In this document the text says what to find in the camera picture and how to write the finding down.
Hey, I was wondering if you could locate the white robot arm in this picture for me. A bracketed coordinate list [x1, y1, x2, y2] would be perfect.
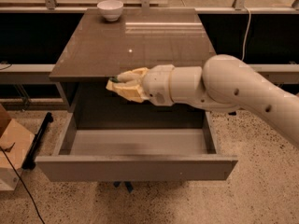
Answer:
[107, 55, 299, 147]

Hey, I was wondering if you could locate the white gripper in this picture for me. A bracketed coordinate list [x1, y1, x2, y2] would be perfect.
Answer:
[106, 64, 174, 106]

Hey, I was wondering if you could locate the grey cabinet with glossy top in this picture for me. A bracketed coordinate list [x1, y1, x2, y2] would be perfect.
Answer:
[49, 7, 227, 131]

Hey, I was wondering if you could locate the open grey top drawer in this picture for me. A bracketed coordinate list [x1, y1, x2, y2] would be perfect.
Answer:
[35, 91, 239, 183]

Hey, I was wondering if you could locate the white ceramic bowl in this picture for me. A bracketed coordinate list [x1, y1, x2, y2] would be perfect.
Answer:
[97, 0, 123, 21]

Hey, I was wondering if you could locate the green and yellow sponge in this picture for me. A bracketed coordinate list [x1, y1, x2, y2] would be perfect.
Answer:
[109, 77, 119, 83]

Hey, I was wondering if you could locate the black cable on floor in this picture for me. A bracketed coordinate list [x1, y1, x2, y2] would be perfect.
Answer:
[0, 146, 47, 224]

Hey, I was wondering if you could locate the black bar on floor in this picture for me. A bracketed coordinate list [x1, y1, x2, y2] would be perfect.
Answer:
[21, 112, 53, 170]

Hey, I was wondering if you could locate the white cable on wall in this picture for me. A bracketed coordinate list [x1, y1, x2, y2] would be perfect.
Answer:
[241, 7, 252, 63]

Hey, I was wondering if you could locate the cardboard box at left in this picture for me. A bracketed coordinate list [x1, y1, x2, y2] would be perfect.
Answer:
[0, 105, 35, 191]

